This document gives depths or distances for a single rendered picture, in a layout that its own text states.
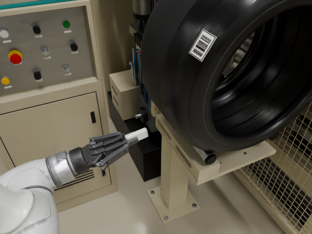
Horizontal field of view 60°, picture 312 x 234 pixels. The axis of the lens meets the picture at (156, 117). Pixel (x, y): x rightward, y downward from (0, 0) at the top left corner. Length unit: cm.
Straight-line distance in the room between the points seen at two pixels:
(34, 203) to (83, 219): 123
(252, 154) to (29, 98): 99
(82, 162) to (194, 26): 46
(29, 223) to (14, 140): 85
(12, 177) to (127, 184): 128
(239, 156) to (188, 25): 62
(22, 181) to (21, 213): 13
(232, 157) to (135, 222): 93
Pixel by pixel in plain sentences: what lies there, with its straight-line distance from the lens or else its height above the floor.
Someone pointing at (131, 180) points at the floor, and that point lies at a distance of 202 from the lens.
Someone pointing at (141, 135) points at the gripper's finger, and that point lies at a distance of 83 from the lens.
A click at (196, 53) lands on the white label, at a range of 63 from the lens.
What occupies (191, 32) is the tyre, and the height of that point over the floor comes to 135.
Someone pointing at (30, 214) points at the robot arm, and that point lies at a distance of 67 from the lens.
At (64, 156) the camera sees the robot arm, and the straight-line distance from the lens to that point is 80.
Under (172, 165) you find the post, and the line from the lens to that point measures 151.
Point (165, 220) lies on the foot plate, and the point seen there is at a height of 1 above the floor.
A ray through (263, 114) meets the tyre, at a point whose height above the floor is 95.
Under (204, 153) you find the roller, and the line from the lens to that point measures 94.
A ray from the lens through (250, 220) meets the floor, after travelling 193.
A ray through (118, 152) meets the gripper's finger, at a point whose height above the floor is 102.
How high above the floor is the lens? 159
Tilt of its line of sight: 39 degrees down
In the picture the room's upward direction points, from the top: straight up
